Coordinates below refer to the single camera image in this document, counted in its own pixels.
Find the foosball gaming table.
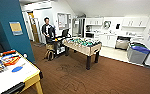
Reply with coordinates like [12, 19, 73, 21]
[63, 37, 103, 70]

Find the black monitor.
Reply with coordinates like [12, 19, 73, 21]
[60, 28, 71, 38]

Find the black built-in microwave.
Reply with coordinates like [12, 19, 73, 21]
[85, 31, 95, 38]

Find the cardboard box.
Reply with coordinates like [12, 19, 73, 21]
[45, 43, 56, 52]

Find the person in dark shirt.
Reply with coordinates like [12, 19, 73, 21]
[40, 17, 56, 44]

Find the white two-door sink cabinet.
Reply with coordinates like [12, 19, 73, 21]
[99, 33, 118, 48]

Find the brown wooden door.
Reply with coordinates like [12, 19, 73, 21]
[27, 11, 41, 44]

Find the white pillar outlet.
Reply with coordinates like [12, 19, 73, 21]
[23, 53, 28, 59]

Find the grey bin with green lid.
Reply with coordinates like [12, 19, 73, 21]
[129, 41, 145, 48]

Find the yellow pillar sign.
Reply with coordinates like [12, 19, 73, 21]
[9, 21, 24, 36]

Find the grey bin with blue lid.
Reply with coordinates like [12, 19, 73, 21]
[126, 45, 150, 65]

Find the red and black pack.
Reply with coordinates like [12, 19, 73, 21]
[0, 50, 17, 56]

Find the white work table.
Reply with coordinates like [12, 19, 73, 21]
[0, 49, 44, 94]

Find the framed wall board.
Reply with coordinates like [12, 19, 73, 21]
[56, 13, 72, 30]

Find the white two-door wall cabinet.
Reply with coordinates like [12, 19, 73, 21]
[85, 17, 104, 27]

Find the black wall soap dispenser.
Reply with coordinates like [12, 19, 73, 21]
[115, 23, 121, 30]

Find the white three-door wall cabinet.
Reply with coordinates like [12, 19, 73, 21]
[121, 16, 149, 29]

